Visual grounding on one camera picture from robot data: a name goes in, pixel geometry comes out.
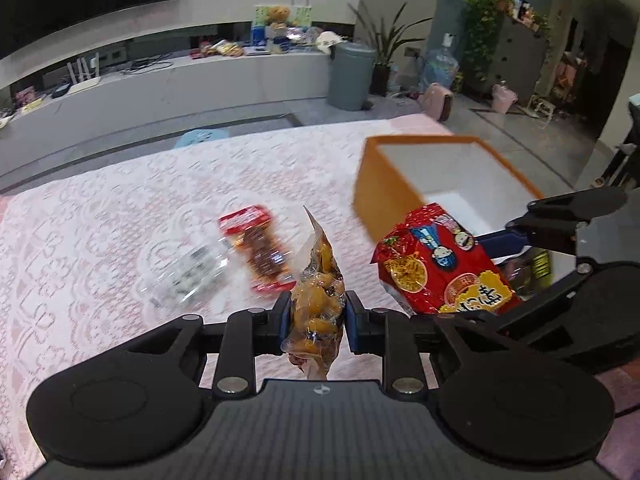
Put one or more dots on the light blue stool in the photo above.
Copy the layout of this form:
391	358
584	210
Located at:
202	137

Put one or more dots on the clear green snack packet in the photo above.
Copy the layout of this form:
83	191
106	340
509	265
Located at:
192	272

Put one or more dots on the orange cardboard box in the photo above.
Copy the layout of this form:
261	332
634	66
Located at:
380	185

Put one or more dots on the pink bucket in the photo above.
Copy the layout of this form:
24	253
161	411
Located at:
504	99

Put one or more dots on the grey drawer cabinet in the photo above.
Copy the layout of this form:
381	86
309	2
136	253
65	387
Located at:
522	60

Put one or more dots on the long grey TV console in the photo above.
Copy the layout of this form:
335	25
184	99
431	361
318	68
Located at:
175	95

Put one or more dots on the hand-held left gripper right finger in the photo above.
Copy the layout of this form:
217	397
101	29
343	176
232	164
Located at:
351	321

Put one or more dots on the green gift box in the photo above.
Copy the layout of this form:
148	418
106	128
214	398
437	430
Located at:
302	14

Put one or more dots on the pink bag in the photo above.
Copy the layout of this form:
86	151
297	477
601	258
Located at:
437	102

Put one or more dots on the large red snack packet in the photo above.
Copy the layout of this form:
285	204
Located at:
445	265

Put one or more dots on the white router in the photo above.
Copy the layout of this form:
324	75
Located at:
82	85

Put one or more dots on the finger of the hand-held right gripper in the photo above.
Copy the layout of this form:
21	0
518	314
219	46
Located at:
550	305
505	245

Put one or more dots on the white cap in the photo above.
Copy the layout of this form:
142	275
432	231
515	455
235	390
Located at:
329	41

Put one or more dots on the clear bag of yellow snacks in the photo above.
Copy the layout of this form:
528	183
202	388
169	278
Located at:
317	300

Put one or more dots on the long-leaf potted plant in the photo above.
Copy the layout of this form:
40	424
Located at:
387	45

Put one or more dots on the blue water jug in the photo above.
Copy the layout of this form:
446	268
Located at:
442	65

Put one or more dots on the small red packet brown snack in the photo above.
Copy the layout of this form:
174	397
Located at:
262	250

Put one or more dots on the white lace tablecloth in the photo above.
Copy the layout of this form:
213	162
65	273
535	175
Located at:
100	235

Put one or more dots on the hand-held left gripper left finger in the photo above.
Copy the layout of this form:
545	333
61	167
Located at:
285	321

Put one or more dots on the small white step stool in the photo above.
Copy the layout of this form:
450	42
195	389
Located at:
542	107

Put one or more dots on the brown teddy bear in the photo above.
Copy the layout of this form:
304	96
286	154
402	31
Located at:
278	16

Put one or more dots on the black packet with yellow print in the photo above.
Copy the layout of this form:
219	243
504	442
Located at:
541	262

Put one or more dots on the grey trash bin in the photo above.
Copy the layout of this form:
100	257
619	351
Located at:
350	77

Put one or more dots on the dark metal frame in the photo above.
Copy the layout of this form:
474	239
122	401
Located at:
627	160

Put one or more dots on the pile of snack packets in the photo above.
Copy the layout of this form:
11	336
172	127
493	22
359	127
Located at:
220	49

